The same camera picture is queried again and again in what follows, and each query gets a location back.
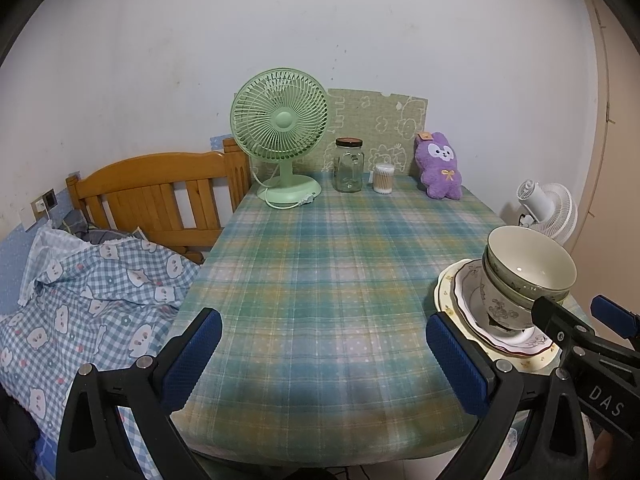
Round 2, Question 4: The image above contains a white clip fan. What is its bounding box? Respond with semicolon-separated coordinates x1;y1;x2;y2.
515;179;579;246

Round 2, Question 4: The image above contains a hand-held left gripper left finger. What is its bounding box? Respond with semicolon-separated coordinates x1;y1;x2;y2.
56;307;223;480

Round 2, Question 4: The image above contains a beige floral ceramic bowl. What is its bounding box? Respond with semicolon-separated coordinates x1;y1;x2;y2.
481;260;573;311
482;225;577;293

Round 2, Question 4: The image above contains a wall socket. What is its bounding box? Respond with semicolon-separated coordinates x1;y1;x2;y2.
31;187;58;221

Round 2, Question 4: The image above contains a cotton swab container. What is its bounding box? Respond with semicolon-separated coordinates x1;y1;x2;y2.
373;163;396;195

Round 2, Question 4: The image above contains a purple rimmed white plate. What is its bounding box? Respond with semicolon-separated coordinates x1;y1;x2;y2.
452;259;556;356

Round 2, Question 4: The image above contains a green desk fan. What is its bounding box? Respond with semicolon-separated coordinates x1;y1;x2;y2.
230;66;331;209

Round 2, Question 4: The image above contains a wooden chair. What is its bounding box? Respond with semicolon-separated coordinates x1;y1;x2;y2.
66;139;251;266

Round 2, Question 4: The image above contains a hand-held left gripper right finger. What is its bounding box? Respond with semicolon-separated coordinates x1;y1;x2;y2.
426;311;591;480

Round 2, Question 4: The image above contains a small floral ceramic bowl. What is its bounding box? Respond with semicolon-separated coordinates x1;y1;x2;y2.
480;280;538;333

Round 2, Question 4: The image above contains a beige door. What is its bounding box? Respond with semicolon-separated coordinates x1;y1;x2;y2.
562;0;640;346

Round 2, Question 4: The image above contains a purple plush bunny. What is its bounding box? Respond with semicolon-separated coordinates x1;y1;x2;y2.
414;131;463;202

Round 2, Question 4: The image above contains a white fan power cord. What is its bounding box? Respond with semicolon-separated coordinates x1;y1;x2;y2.
251;167;317;210

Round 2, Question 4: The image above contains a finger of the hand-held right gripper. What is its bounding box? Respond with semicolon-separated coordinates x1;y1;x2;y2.
591;295;640;348
531;296;640;376

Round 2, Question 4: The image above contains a blue gingham printed blanket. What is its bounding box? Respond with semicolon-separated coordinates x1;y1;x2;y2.
0;220;203;480

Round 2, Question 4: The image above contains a glass jar with dark lid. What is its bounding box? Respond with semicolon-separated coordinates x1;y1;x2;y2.
333;137;364;194

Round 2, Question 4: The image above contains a grey striped cloth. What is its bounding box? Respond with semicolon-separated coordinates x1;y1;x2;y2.
62;208;146;243

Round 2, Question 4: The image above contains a green patterned wall board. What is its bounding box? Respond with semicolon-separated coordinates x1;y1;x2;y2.
320;87;430;178

